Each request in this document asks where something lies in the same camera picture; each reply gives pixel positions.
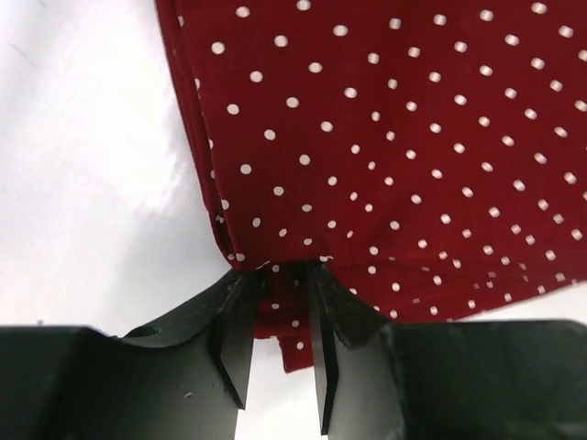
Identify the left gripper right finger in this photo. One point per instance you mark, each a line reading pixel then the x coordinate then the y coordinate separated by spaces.
pixel 376 379

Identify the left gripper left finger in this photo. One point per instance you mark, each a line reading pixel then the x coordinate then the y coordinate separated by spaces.
pixel 184 375

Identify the red polka dot skirt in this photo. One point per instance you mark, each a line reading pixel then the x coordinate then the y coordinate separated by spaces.
pixel 432 154

